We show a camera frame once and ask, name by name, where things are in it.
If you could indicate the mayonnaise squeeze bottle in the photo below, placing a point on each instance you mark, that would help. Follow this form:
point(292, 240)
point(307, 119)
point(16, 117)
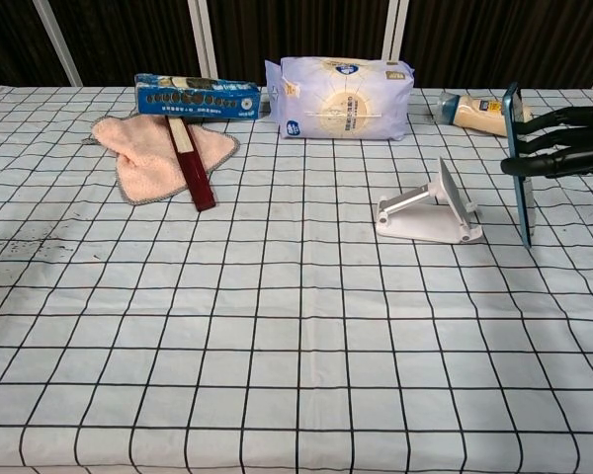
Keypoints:
point(479, 116)

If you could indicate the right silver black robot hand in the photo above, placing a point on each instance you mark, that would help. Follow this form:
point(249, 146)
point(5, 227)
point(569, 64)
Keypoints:
point(568, 143)

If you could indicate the blue cardboard box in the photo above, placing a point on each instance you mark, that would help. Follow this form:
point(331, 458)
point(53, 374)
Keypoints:
point(197, 101)

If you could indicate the pink cloth with grey edge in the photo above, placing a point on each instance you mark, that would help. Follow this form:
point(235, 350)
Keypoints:
point(143, 163)

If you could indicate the lavender tissue pack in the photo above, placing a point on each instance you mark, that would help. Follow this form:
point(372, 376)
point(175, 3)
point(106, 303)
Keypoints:
point(346, 99)

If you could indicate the checked white tablecloth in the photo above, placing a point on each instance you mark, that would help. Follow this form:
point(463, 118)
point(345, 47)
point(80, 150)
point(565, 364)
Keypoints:
point(277, 345)

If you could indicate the black smartphone with blue case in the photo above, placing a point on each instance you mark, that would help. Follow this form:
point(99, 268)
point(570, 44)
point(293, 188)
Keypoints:
point(520, 197)

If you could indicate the white folding phone stand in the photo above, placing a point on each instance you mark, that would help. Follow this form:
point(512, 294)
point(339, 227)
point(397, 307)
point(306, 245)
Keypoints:
point(425, 217)

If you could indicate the dark red folded fan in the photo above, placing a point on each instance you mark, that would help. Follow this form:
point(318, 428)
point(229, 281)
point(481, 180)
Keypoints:
point(193, 173)

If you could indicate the white partition post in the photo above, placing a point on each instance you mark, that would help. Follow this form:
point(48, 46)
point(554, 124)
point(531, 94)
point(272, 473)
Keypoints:
point(395, 29)
point(59, 44)
point(202, 39)

